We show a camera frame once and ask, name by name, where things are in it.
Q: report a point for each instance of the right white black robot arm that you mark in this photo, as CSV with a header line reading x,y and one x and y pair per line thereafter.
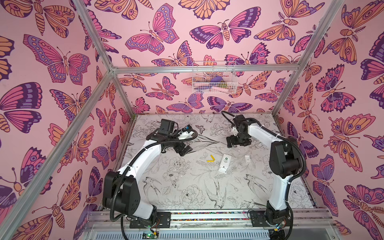
x,y
286,161

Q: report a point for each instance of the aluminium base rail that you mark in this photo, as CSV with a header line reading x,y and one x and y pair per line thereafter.
x,y
309,224

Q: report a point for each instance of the white remote control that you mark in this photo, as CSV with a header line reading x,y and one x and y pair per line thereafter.
x,y
225,163

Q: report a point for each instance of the white battery cover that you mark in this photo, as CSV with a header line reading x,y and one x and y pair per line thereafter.
x,y
248,159

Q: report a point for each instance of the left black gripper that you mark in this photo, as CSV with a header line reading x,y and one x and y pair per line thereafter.
x,y
185,150

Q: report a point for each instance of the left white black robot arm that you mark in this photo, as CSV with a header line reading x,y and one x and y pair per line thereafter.
x,y
121,193

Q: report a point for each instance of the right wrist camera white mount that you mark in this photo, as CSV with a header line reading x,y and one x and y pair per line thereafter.
x,y
234,131

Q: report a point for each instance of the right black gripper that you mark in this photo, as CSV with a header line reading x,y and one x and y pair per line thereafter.
x,y
237,141

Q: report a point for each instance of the purple item in basket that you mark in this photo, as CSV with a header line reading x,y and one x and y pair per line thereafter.
x,y
217,80

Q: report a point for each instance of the white wire basket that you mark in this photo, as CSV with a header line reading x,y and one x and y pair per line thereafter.
x,y
203,74

